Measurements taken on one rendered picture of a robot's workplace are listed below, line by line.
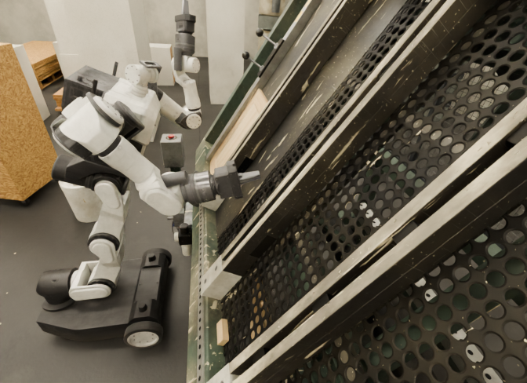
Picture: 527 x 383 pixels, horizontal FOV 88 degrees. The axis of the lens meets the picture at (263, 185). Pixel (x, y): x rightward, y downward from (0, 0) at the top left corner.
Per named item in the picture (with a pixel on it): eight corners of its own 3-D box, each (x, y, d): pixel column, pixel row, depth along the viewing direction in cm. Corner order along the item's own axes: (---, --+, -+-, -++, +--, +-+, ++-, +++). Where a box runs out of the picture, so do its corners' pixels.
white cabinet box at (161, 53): (147, 79, 603) (141, 42, 562) (175, 79, 615) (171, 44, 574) (144, 85, 567) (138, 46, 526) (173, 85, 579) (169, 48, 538)
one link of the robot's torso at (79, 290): (72, 304, 152) (64, 289, 144) (85, 274, 168) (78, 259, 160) (113, 299, 156) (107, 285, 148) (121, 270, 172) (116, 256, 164)
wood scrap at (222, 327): (222, 324, 81) (216, 323, 80) (227, 319, 80) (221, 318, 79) (223, 345, 76) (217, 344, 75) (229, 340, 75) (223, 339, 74)
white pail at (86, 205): (81, 202, 255) (63, 157, 228) (116, 199, 261) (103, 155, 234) (68, 225, 229) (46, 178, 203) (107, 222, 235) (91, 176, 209)
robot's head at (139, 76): (121, 84, 99) (126, 60, 95) (140, 83, 109) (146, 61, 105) (136, 93, 99) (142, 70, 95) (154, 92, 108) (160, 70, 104)
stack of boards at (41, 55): (39, 60, 678) (32, 40, 653) (86, 61, 698) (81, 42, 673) (-25, 89, 481) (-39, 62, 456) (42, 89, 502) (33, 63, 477)
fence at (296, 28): (212, 158, 161) (206, 155, 159) (318, -1, 124) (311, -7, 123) (212, 162, 157) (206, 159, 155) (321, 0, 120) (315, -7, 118)
